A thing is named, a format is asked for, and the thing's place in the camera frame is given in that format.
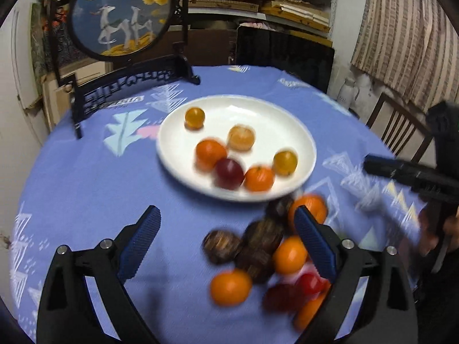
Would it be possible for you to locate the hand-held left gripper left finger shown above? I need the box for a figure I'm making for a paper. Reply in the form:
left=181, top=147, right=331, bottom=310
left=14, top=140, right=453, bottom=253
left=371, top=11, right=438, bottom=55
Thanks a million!
left=36, top=205, right=162, bottom=344

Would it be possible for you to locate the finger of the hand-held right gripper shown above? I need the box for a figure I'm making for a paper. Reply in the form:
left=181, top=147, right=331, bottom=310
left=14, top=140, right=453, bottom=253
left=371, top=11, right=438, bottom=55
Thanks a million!
left=363, top=153, right=459, bottom=203

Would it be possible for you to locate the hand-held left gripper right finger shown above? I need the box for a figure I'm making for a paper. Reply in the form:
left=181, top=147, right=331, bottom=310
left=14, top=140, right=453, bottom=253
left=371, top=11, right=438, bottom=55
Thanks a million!
left=294, top=205, right=418, bottom=344

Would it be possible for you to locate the white plate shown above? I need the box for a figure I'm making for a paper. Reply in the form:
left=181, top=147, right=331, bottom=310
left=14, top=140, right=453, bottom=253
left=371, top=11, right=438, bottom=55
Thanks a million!
left=156, top=95, right=318, bottom=202

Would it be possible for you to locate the person's right hand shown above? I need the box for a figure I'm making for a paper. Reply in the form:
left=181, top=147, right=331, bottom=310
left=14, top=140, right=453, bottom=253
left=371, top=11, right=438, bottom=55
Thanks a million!
left=418, top=206, right=459, bottom=259

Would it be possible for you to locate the wooden chair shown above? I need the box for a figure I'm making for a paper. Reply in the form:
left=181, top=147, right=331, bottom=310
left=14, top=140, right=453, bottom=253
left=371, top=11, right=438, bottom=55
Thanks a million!
left=366, top=92, right=436, bottom=167

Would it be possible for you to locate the dark brown passion fruit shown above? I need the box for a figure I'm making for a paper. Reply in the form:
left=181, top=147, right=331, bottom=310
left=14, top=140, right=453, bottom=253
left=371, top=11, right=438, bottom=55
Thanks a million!
left=203, top=230, right=244, bottom=265
left=243, top=218, right=285, bottom=255
left=267, top=197, right=296, bottom=224
left=235, top=247, right=277, bottom=284

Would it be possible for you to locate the dark red plum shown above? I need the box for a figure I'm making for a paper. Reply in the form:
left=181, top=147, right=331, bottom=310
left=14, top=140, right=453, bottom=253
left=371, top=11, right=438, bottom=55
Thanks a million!
left=263, top=283, right=305, bottom=314

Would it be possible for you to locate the blue printed tablecloth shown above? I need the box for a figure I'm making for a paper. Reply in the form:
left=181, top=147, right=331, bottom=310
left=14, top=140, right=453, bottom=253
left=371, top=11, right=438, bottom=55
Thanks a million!
left=9, top=64, right=431, bottom=344

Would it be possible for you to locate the yellow plum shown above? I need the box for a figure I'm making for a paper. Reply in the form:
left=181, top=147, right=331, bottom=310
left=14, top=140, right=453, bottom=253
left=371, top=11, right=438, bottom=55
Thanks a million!
left=184, top=107, right=206, bottom=130
left=273, top=150, right=299, bottom=177

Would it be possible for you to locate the white jug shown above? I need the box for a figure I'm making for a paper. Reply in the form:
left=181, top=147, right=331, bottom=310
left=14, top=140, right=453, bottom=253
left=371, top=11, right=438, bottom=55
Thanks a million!
left=337, top=77, right=359, bottom=108

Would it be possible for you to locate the striped curtain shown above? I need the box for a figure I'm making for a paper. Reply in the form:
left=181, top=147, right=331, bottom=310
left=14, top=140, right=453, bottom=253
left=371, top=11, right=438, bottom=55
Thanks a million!
left=351, top=0, right=459, bottom=112

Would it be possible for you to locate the pale orange tangerine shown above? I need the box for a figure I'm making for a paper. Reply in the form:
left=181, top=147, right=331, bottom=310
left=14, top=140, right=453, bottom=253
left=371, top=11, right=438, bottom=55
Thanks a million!
left=227, top=124, right=256, bottom=152

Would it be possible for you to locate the cardboard box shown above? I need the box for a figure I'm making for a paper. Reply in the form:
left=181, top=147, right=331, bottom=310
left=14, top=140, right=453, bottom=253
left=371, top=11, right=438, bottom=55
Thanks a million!
left=41, top=61, right=115, bottom=130

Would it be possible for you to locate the round embroidered table screen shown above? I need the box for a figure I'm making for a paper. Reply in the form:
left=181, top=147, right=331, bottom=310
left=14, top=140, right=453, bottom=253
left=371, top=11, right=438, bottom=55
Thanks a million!
left=48, top=0, right=201, bottom=140

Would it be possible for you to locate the wall painting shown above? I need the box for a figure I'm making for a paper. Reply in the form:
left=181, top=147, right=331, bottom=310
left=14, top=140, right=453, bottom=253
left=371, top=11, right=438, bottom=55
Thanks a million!
left=30, top=2, right=77, bottom=76

